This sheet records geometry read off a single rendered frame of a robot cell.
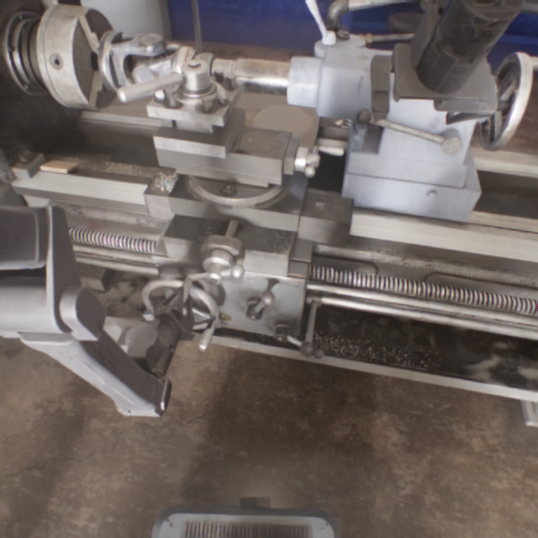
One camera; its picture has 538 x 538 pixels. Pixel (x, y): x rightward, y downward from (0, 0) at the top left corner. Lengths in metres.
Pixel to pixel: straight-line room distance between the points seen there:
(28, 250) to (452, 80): 0.44
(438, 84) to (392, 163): 0.59
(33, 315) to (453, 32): 0.47
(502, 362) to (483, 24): 1.21
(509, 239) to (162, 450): 1.32
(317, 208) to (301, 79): 0.31
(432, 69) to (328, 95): 0.58
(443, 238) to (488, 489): 0.99
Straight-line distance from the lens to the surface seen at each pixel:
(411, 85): 0.50
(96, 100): 1.24
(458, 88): 0.52
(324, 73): 1.04
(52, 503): 1.73
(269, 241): 0.95
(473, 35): 0.45
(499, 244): 1.16
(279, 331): 1.13
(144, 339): 0.75
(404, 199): 1.12
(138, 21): 4.68
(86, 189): 1.26
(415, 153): 1.08
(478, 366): 1.46
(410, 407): 1.77
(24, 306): 0.45
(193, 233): 0.99
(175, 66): 1.15
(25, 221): 0.42
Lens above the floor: 1.56
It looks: 50 degrees down
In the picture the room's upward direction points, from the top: 1 degrees clockwise
